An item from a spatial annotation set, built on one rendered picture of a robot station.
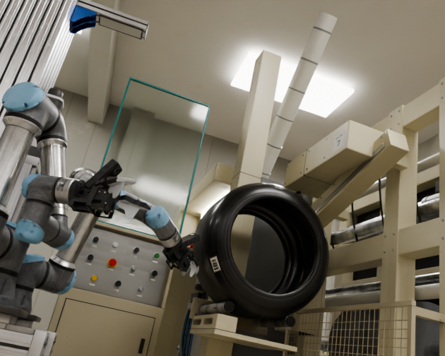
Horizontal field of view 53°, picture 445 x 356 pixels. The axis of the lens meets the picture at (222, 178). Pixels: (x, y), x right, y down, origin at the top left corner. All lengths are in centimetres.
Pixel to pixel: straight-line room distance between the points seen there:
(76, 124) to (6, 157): 483
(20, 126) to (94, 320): 130
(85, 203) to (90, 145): 484
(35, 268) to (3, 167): 66
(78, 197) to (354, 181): 132
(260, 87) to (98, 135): 377
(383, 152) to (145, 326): 149
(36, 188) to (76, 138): 483
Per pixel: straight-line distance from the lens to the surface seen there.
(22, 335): 143
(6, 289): 147
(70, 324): 248
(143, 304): 252
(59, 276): 201
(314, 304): 239
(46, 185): 132
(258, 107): 264
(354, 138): 206
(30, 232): 130
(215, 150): 637
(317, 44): 299
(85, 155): 606
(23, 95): 148
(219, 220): 188
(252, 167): 247
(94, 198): 124
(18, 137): 145
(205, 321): 202
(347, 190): 220
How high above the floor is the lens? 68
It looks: 22 degrees up
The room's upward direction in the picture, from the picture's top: 12 degrees clockwise
